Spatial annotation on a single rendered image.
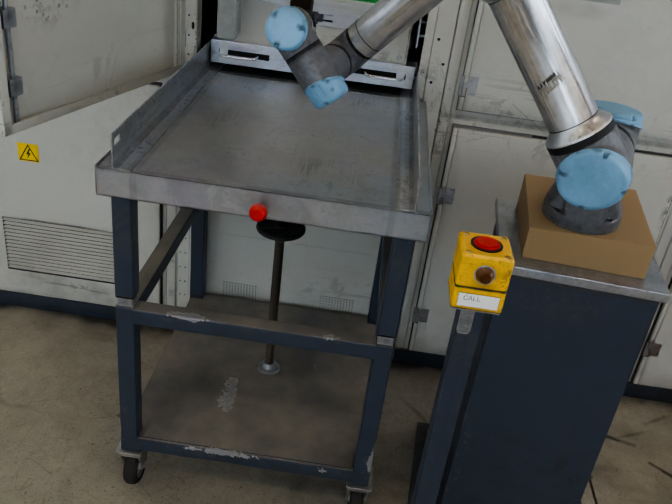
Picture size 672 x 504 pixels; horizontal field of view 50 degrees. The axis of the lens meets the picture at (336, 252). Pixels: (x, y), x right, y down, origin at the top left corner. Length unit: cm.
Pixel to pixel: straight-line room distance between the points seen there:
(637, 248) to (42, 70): 123
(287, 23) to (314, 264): 99
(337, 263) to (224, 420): 61
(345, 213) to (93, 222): 110
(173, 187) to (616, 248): 84
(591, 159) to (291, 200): 52
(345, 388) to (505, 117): 82
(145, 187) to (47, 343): 108
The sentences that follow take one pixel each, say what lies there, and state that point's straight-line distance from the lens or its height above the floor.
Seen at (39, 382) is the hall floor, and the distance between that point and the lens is 224.
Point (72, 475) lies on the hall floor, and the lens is 196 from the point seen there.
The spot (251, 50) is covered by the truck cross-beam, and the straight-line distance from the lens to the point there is 200.
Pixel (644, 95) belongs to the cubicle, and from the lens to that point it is 202.
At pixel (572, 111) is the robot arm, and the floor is 108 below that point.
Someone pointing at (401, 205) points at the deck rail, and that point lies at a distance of 133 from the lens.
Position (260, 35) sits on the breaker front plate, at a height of 95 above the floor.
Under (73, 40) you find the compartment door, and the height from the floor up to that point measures 98.
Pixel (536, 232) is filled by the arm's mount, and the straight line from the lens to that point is 144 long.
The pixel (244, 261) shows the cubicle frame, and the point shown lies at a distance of 220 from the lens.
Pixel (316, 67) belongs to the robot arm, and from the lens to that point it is 137.
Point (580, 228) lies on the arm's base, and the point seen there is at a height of 83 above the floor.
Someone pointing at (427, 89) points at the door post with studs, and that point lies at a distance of 195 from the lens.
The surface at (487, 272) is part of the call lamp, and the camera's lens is 111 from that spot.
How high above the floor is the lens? 141
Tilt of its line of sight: 29 degrees down
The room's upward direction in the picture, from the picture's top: 8 degrees clockwise
